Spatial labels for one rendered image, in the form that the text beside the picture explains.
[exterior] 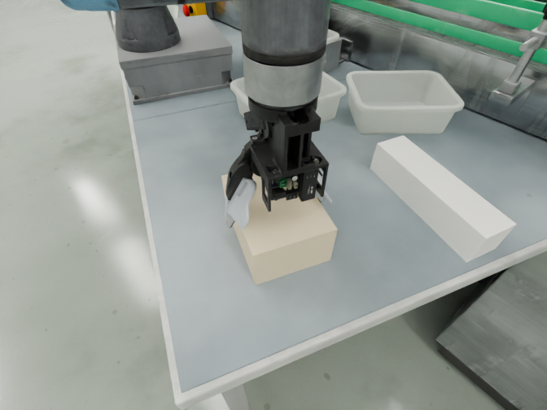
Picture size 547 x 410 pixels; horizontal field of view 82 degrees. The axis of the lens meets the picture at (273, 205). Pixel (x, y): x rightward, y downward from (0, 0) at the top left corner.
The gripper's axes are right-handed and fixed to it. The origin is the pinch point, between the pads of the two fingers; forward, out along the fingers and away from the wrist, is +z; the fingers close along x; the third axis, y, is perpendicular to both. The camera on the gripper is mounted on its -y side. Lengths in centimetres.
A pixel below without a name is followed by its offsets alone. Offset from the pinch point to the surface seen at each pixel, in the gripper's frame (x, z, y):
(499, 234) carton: 28.1, -0.1, 15.5
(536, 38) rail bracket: 50, -16, -7
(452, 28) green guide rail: 55, -10, -30
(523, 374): 58, 55, 31
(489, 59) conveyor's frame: 57, -7, -19
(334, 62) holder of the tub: 37, 3, -50
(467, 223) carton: 24.8, -0.8, 12.6
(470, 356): 55, 65, 22
